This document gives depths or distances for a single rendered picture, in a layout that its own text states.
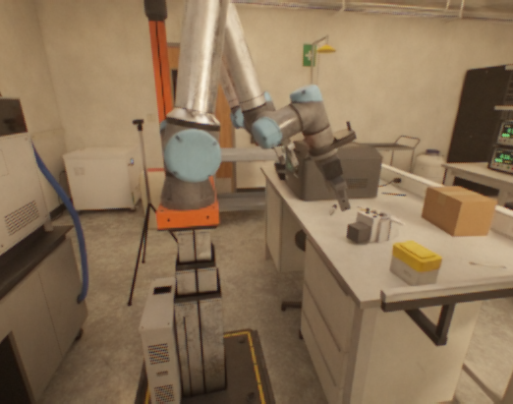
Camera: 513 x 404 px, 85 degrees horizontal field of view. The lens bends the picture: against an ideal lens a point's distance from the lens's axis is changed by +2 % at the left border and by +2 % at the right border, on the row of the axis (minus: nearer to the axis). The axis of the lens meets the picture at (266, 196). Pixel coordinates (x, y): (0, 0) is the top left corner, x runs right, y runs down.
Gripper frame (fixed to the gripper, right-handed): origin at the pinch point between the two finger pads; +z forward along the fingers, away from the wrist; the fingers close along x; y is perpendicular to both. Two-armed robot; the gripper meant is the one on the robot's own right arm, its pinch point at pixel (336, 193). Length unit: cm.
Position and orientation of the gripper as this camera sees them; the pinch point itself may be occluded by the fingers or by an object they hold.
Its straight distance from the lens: 85.7
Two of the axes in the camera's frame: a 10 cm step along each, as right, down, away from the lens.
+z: 3.8, 8.2, 4.3
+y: -9.2, 3.7, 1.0
